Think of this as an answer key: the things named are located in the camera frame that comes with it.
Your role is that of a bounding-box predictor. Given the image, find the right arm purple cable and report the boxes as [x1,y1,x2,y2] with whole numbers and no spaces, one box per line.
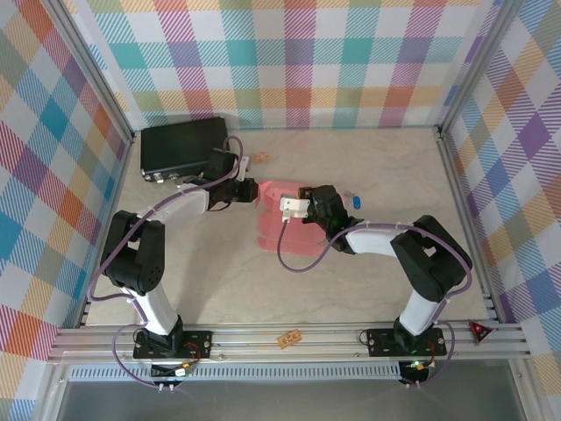
[278,218,474,389]

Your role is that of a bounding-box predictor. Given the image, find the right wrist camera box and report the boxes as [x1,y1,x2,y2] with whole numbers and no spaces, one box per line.
[279,196,310,221]

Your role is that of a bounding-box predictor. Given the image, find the aluminium frame post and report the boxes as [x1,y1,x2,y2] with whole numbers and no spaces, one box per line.
[436,0,529,139]
[41,0,137,146]

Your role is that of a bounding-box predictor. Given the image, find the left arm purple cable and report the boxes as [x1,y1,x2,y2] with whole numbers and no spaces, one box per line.
[86,136,246,394]

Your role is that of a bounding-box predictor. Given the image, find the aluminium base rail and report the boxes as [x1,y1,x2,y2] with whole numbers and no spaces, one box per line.
[47,323,531,363]

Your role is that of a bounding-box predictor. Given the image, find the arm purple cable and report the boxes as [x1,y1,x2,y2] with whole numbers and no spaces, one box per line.
[86,136,246,394]
[278,218,474,389]

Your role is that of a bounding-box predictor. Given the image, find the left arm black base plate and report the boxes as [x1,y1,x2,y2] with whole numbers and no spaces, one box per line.
[133,329,214,360]

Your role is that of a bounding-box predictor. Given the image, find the aluminium side rail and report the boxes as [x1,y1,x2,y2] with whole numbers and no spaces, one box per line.
[436,126,503,325]
[74,131,137,330]

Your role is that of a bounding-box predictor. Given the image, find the red triangular button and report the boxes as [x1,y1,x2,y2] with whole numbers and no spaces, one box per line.
[468,319,494,343]

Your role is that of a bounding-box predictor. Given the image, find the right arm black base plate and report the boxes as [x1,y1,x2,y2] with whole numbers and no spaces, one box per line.
[366,327,448,357]

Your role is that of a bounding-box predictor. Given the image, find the black controller box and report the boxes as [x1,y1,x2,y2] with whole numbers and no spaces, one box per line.
[150,362,196,382]
[400,360,433,386]

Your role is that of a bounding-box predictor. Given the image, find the pink paper box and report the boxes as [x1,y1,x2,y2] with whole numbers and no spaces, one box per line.
[256,178,328,254]

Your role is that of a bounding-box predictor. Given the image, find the grey slotted cable duct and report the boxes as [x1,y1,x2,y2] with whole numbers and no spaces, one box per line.
[67,362,402,382]

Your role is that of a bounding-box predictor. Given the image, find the black aluminium carry case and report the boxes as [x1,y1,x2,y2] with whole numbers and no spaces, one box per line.
[139,116,231,185]

